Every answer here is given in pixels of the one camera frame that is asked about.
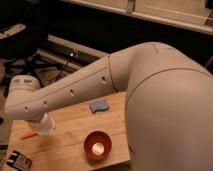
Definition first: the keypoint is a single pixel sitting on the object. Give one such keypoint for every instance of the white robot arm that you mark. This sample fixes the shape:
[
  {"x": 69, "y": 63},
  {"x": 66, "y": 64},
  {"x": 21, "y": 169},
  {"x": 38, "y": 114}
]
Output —
[{"x": 168, "y": 104}]

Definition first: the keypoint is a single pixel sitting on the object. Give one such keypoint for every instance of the black and white eraser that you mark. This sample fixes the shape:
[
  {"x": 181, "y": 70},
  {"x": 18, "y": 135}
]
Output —
[{"x": 19, "y": 161}]

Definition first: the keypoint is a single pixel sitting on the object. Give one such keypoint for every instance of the blue sponge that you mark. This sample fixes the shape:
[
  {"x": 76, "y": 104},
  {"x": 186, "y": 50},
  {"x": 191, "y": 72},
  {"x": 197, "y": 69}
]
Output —
[{"x": 99, "y": 106}]

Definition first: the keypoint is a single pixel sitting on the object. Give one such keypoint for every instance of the black power strip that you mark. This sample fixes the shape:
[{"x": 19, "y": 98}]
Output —
[{"x": 62, "y": 50}]

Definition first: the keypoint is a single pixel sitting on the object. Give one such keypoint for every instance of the red bowl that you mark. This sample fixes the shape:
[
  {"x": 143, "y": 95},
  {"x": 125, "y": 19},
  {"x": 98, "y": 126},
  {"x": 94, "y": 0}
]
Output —
[{"x": 97, "y": 146}]

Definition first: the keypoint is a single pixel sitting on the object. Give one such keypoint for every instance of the clear plastic bottle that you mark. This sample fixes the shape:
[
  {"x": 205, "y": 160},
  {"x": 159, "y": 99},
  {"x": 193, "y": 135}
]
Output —
[{"x": 32, "y": 125}]

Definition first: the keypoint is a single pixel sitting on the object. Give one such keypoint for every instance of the orange carrot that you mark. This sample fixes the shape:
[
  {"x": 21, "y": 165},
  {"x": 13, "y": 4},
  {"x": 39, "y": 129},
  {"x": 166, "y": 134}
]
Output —
[{"x": 28, "y": 135}]

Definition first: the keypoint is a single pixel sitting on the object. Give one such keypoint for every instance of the black office chair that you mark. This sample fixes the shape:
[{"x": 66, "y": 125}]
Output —
[{"x": 19, "y": 50}]

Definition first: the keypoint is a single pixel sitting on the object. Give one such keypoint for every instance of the metal stand rod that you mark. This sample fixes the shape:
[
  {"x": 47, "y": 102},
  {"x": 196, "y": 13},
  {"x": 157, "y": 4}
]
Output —
[{"x": 209, "y": 62}]

